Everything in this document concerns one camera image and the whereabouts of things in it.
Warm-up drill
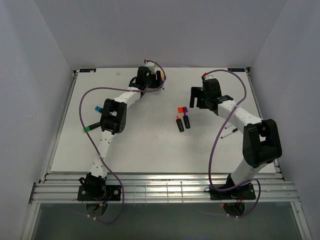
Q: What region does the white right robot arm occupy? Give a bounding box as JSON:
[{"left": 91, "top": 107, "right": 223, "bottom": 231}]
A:
[{"left": 189, "top": 78, "right": 282, "bottom": 199}]

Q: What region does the purple highlighter cap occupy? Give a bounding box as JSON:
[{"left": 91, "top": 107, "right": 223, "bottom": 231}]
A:
[{"left": 182, "top": 106, "right": 188, "bottom": 113}]

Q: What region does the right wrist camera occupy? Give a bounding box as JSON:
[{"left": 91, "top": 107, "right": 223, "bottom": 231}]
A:
[{"left": 201, "top": 73, "right": 215, "bottom": 81}]

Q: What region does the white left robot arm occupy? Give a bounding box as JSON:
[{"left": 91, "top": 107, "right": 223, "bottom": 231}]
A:
[{"left": 78, "top": 60, "right": 167, "bottom": 200}]

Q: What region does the blue black highlighter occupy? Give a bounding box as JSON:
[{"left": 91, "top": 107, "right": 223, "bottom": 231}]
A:
[{"left": 95, "top": 106, "right": 102, "bottom": 112}]

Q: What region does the aluminium table frame rail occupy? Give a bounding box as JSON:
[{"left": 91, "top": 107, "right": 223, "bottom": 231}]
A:
[{"left": 29, "top": 173, "right": 300, "bottom": 204}]

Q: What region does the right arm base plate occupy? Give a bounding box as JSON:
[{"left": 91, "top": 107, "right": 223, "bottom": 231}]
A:
[{"left": 204, "top": 183, "right": 256, "bottom": 201}]

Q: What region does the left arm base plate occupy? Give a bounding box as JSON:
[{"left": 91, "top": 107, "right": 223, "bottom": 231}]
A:
[{"left": 76, "top": 185, "right": 122, "bottom": 202}]

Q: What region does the purple black highlighter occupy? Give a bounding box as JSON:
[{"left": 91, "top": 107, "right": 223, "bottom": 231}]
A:
[{"left": 183, "top": 113, "right": 191, "bottom": 129}]

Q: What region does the green black highlighter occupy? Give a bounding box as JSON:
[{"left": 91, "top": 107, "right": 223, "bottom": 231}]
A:
[{"left": 83, "top": 122, "right": 101, "bottom": 132}]

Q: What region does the orange black highlighter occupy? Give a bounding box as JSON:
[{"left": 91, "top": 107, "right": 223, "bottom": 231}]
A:
[{"left": 175, "top": 115, "right": 185, "bottom": 132}]

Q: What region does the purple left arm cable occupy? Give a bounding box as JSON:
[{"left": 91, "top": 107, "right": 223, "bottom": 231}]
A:
[{"left": 78, "top": 58, "right": 167, "bottom": 225}]

